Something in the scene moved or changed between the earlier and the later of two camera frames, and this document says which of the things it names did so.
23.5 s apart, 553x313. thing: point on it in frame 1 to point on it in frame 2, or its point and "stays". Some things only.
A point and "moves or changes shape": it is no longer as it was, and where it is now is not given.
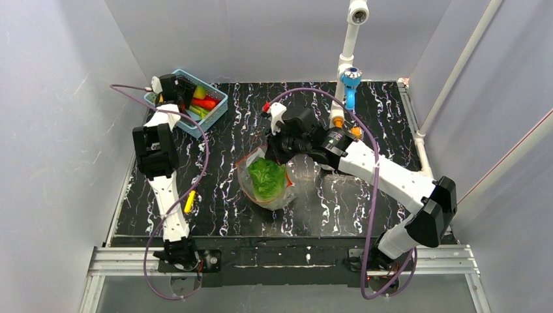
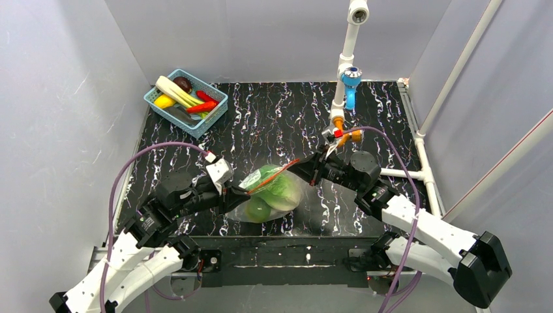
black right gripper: [280, 144] to [319, 166]
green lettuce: [268, 178] moves or changes shape
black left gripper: [171, 91] to [225, 194]
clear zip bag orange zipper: [298, 169] moves or changes shape
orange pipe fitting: [355, 131] stays
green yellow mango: [199, 92] to [257, 210]
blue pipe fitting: [351, 78] stays
